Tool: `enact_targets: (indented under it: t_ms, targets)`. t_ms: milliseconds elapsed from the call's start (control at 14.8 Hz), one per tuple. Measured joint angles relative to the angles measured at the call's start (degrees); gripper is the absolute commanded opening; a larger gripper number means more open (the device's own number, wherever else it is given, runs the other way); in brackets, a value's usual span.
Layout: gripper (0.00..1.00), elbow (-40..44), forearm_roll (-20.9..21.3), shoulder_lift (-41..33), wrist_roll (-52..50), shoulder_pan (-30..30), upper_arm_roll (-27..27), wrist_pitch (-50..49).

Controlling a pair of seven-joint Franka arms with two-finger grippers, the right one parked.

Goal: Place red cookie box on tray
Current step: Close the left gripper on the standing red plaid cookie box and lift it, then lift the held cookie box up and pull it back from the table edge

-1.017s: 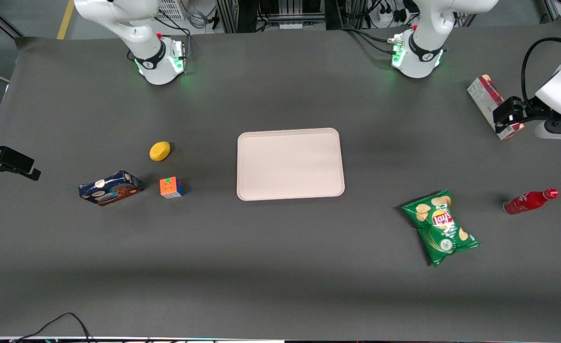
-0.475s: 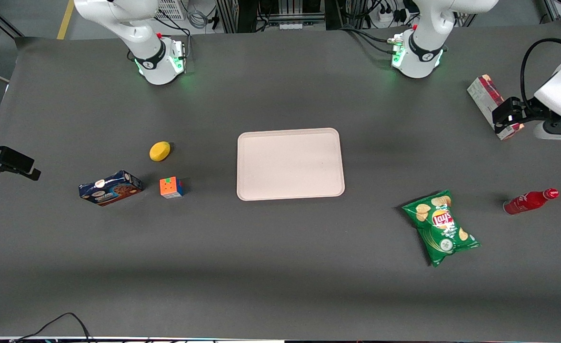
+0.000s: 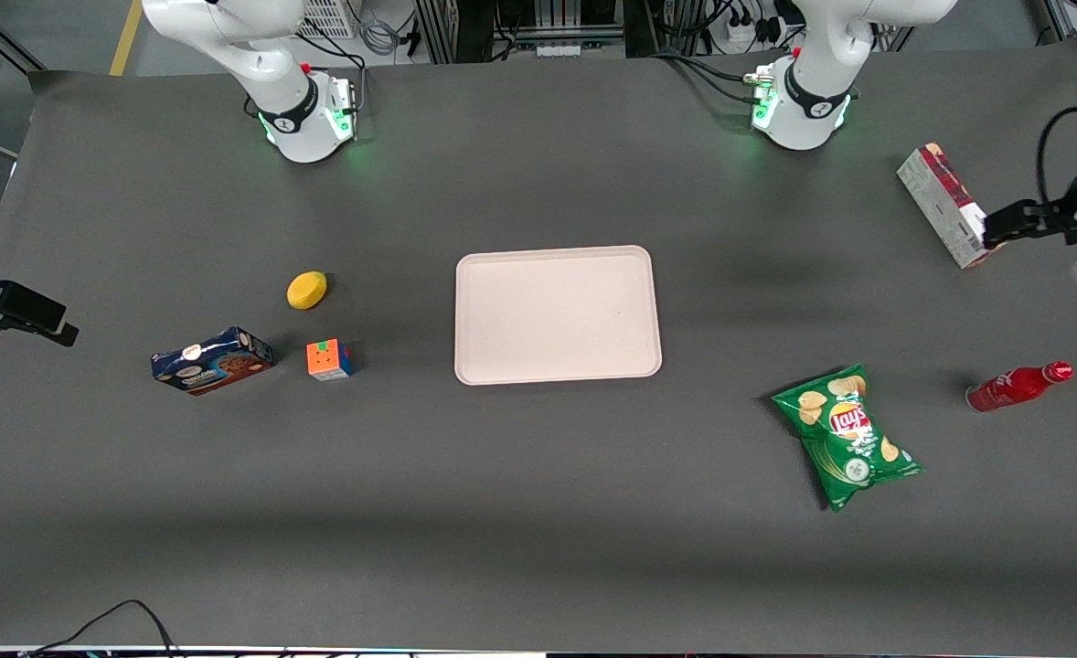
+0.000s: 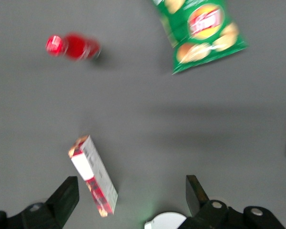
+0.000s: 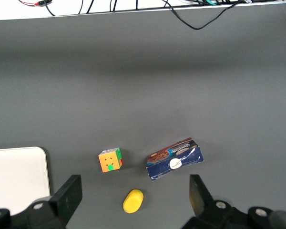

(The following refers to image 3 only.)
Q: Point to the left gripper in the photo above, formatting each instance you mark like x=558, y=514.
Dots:
x=1053, y=219

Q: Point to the red cookie box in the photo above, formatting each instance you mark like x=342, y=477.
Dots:
x=945, y=201

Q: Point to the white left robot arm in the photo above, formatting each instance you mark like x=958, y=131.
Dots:
x=808, y=100

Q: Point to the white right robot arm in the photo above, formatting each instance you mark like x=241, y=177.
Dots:
x=255, y=55

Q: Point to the blue cookie box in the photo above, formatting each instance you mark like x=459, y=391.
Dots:
x=212, y=361

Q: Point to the beige plastic tray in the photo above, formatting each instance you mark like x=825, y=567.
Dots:
x=558, y=315

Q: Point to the red drink bottle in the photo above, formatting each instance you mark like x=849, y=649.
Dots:
x=1014, y=387

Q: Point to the green Lay's chips bag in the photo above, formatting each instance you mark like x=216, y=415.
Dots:
x=847, y=437

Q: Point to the yellow sponge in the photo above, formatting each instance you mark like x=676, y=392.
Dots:
x=306, y=290

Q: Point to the orange rubik's cube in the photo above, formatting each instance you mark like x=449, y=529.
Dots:
x=329, y=359

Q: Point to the white power strip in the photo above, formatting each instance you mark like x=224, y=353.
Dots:
x=751, y=32

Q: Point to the white mesh basket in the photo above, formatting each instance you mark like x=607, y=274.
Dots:
x=328, y=16

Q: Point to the aluminium equipment rack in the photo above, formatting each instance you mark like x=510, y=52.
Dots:
x=525, y=27

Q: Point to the dark grey table mat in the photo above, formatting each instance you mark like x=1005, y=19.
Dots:
x=538, y=530

